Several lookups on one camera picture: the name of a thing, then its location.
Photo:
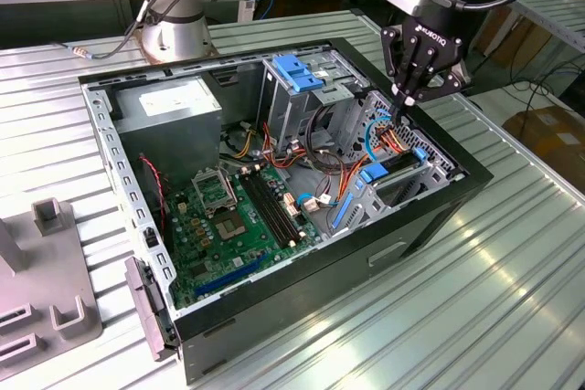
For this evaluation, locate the green motherboard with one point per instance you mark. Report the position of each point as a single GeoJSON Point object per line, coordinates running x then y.
{"type": "Point", "coordinates": [219, 262]}

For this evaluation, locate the blue expansion slot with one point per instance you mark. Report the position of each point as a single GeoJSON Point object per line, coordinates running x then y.
{"type": "Point", "coordinates": [233, 273]}

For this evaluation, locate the metal slat side table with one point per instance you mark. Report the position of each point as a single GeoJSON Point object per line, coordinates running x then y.
{"type": "Point", "coordinates": [548, 11]}

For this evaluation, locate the large cardboard box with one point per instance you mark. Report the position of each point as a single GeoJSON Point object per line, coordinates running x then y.
{"type": "Point", "coordinates": [548, 134]}
{"type": "Point", "coordinates": [516, 43]}

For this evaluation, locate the grey optical drive cage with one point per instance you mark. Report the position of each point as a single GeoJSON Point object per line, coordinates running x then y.
{"type": "Point", "coordinates": [283, 111]}

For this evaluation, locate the black PC case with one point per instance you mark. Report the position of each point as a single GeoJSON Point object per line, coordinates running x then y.
{"type": "Point", "coordinates": [292, 317]}

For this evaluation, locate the grey power supply unit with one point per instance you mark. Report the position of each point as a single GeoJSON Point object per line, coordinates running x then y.
{"type": "Point", "coordinates": [169, 134]}

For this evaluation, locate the small black case clip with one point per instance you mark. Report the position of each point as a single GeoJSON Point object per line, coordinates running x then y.
{"type": "Point", "coordinates": [150, 238]}

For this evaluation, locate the grey plastic case latch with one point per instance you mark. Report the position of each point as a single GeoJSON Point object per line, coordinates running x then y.
{"type": "Point", "coordinates": [146, 308]}

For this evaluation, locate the cream board power connector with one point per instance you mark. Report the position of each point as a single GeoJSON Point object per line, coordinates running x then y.
{"type": "Point", "coordinates": [291, 205]}

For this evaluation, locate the hard disk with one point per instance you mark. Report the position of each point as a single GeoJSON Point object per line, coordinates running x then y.
{"type": "Point", "coordinates": [375, 172]}

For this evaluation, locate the grey metal disk bay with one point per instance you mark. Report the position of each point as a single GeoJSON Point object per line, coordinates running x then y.
{"type": "Point", "coordinates": [434, 148]}

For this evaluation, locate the black case fan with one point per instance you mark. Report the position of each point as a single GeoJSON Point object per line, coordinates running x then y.
{"type": "Point", "coordinates": [151, 212]}

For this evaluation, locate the black RAM slot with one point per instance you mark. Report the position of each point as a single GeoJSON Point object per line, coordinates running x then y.
{"type": "Point", "coordinates": [269, 210]}
{"type": "Point", "coordinates": [275, 207]}
{"type": "Point", "coordinates": [262, 213]}
{"type": "Point", "coordinates": [282, 204]}

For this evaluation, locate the blue plastic drive latch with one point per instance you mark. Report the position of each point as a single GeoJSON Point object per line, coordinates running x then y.
{"type": "Point", "coordinates": [297, 75]}

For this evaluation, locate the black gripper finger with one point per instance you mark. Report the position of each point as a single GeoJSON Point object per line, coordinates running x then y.
{"type": "Point", "coordinates": [450, 84]}
{"type": "Point", "coordinates": [395, 56]}

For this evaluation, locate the grey parts rack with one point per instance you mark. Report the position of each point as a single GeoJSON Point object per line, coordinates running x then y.
{"type": "Point", "coordinates": [48, 271]}

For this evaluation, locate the CPU socket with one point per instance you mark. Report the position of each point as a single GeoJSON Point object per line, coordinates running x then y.
{"type": "Point", "coordinates": [230, 226]}

